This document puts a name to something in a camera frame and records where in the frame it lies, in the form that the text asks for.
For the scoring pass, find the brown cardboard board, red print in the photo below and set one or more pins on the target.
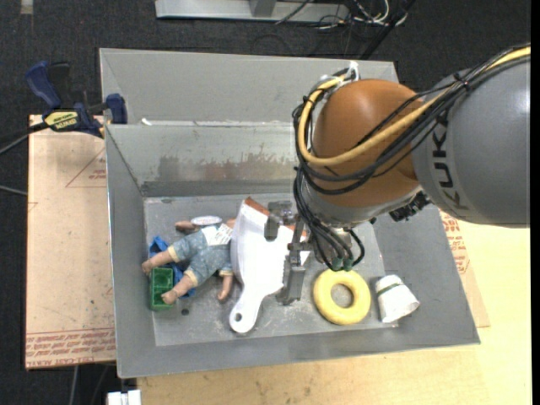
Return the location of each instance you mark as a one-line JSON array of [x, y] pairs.
[[67, 234]]

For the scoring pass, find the white plastic scoop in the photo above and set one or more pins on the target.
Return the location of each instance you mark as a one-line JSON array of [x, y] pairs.
[[257, 264]]

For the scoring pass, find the grey metal bin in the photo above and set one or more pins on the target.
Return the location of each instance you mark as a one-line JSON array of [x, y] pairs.
[[253, 340]]

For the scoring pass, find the doll in blue clothes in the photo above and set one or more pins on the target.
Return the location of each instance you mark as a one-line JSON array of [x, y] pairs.
[[202, 253]]

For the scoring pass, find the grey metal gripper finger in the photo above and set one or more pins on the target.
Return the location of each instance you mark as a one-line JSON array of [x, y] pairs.
[[294, 283], [272, 228]]

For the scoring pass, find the white oval lid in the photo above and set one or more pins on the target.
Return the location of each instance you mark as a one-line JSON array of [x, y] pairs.
[[206, 220]]

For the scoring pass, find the blue cloth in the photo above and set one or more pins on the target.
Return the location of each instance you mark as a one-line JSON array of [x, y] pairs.
[[158, 246]]

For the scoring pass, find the white cup with green band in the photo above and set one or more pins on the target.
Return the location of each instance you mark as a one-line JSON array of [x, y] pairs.
[[394, 300]]

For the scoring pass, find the green plastic box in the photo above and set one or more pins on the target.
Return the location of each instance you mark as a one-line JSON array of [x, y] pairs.
[[160, 283]]

